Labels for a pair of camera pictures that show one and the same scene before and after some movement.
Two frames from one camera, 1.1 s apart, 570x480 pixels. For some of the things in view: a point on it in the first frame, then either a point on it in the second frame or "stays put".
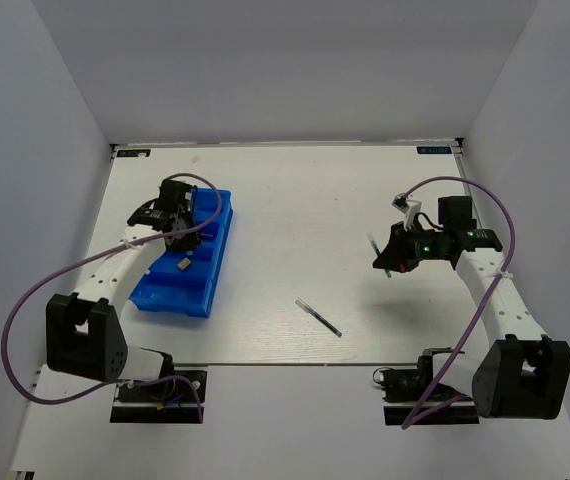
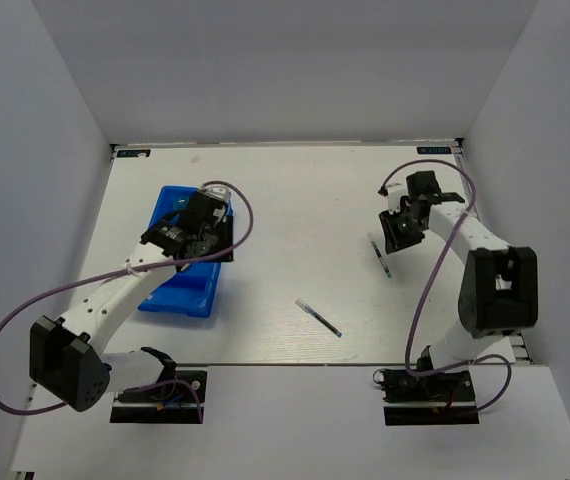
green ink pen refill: [377, 251] stays put
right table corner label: [434, 149] stays put
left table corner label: [134, 153] stays put
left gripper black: [190, 243] to [226, 227]
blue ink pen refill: [318, 317] stays put
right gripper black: [397, 256] to [393, 239]
